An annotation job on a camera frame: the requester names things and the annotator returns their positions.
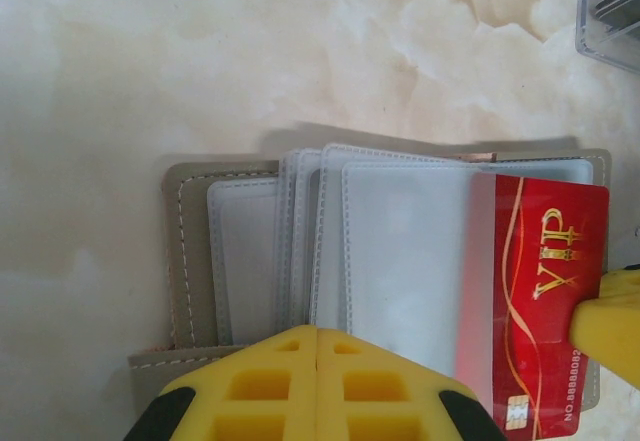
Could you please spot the clear acrylic organizer box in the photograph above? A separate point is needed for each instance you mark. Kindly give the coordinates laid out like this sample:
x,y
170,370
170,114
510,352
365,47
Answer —
x,y
600,46

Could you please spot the red VIP card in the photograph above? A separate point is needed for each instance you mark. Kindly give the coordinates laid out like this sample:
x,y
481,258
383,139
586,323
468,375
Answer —
x,y
540,261

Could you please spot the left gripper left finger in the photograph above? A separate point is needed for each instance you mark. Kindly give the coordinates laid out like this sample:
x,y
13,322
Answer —
x,y
260,391

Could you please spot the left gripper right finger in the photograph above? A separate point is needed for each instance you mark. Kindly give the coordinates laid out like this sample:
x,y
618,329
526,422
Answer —
x,y
380,396

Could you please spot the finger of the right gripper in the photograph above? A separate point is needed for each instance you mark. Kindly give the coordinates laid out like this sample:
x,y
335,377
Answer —
x,y
605,328
625,285

